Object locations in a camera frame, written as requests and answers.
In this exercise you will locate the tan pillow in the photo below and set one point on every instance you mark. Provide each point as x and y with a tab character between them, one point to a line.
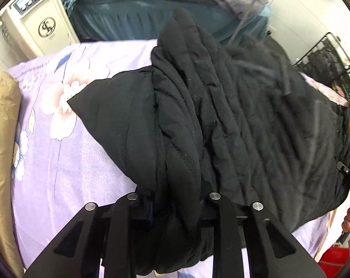
4	107

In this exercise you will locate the red plastic basin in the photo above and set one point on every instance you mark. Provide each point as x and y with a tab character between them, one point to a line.
334	256

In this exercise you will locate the white appliance cabinet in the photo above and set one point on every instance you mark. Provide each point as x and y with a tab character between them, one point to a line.
44	26

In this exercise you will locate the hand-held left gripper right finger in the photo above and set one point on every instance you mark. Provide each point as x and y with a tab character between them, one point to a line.
227	223

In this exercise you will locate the thin metal pole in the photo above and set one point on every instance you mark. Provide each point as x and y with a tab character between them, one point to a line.
250	8

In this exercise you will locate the pink blanket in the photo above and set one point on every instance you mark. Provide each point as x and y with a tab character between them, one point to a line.
325	89

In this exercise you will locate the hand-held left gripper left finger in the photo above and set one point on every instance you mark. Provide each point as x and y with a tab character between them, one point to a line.
121	223

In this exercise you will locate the black quilted jacket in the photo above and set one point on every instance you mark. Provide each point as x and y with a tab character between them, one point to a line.
221	107

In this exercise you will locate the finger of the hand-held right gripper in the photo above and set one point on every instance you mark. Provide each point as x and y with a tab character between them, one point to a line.
343	168

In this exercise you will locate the purple floral bedsheet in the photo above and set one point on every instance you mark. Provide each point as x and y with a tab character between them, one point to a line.
62	150

